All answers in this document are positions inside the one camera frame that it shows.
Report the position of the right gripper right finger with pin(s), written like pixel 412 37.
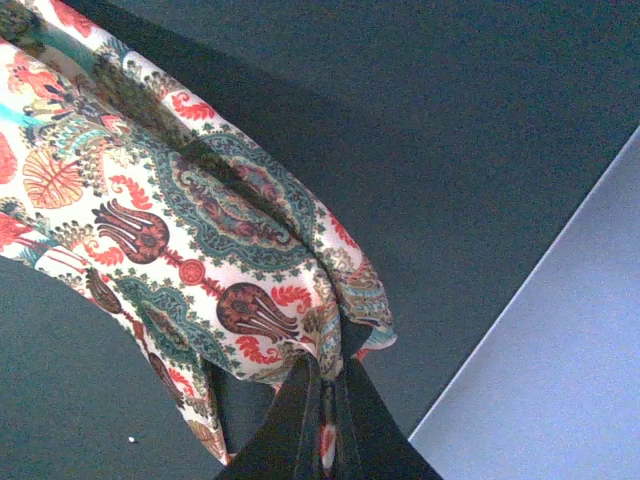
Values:
pixel 369 443

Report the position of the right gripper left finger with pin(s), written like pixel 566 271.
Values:
pixel 287 444

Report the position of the floral patterned tie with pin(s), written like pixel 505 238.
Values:
pixel 127 187

